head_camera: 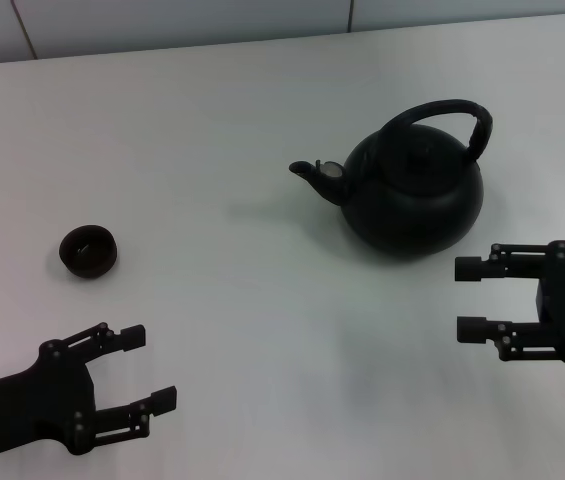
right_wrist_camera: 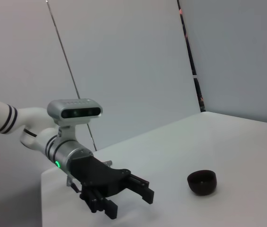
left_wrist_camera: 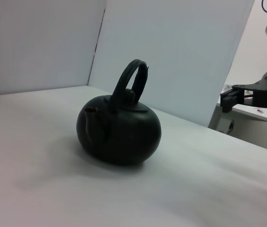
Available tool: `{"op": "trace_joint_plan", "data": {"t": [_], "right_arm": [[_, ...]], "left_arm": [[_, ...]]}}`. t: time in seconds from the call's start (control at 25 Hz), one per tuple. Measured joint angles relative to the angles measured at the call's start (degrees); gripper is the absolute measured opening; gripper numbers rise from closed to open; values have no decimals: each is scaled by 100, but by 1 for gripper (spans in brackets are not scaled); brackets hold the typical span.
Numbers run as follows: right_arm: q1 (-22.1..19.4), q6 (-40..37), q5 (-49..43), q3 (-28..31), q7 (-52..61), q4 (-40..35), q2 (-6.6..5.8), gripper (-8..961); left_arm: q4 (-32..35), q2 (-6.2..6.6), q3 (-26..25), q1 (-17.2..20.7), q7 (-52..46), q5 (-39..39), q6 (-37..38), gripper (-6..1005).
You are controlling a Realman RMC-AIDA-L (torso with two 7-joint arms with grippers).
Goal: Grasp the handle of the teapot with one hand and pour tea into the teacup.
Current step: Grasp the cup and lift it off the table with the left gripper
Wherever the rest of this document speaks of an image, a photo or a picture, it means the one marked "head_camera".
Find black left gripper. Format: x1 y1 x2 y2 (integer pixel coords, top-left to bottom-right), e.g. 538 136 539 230
0 322 178 464

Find black round teapot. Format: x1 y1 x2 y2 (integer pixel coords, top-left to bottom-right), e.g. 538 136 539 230
289 99 494 260

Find dark brown teacup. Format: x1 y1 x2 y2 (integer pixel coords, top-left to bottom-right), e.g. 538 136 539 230
58 224 119 282

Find black teapot lid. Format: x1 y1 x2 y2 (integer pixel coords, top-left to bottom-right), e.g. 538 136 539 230
384 137 463 191

